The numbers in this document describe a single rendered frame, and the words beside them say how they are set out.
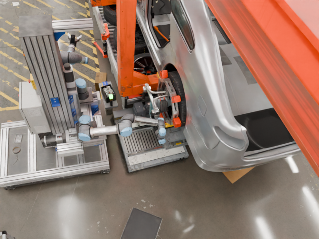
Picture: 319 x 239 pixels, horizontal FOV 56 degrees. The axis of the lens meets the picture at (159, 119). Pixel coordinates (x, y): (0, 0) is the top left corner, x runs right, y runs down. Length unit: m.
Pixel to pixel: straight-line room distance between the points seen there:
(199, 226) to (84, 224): 1.35
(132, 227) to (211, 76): 1.79
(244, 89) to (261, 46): 2.69
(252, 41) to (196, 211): 3.06
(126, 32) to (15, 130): 1.97
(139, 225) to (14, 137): 1.94
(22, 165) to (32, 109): 1.05
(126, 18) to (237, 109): 1.59
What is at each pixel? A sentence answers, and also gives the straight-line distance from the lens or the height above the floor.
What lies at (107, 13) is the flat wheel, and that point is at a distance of 5.31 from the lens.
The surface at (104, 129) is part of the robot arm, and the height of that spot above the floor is 1.06.
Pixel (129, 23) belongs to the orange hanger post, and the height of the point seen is 1.67.
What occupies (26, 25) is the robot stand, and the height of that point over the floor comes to 2.03.
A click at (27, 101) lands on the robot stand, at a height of 1.23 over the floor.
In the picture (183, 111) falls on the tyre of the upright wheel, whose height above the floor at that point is 1.01.
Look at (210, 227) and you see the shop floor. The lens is 3.89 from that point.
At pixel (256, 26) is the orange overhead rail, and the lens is 1.14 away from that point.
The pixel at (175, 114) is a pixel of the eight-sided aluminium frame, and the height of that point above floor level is 0.96.
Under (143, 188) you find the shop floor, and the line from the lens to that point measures 3.91.
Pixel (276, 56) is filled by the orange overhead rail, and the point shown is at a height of 3.00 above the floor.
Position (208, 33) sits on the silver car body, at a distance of 2.92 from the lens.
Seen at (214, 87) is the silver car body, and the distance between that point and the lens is 2.67.
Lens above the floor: 3.64
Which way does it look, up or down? 55 degrees down
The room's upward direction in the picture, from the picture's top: 10 degrees clockwise
